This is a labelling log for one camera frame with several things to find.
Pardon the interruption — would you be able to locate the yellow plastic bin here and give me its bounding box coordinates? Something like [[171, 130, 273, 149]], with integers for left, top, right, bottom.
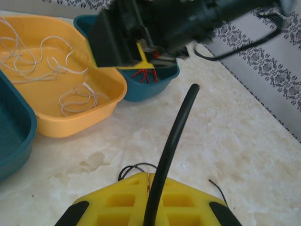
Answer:
[[0, 15, 128, 138]]

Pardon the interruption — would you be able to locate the teal plastic bin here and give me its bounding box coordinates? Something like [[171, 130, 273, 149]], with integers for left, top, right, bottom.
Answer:
[[0, 69, 38, 183], [73, 15, 181, 103]]

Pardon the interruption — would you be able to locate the thin black wire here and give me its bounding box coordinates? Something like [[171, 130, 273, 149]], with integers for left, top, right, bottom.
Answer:
[[143, 83, 201, 226], [118, 162, 158, 182], [208, 179, 229, 209]]

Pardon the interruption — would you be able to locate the thin red wire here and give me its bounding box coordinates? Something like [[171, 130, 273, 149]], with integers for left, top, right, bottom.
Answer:
[[147, 68, 159, 84], [131, 69, 149, 84]]

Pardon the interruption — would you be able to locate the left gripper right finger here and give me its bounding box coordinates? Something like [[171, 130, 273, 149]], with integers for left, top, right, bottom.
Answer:
[[154, 176, 243, 226]]

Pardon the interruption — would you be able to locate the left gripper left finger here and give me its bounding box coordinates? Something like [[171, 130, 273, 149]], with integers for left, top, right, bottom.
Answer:
[[55, 172, 151, 226]]

